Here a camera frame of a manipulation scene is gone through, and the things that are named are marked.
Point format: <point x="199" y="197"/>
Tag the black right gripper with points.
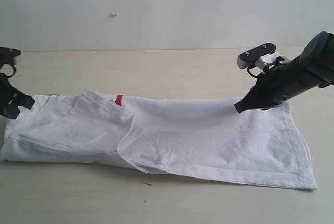
<point x="274" y="88"/>

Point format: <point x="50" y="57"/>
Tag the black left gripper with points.
<point x="12" y="98"/>

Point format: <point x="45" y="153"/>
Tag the white t-shirt with red lettering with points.
<point x="200" y="138"/>

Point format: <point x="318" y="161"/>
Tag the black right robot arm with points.
<point x="316" y="59"/>

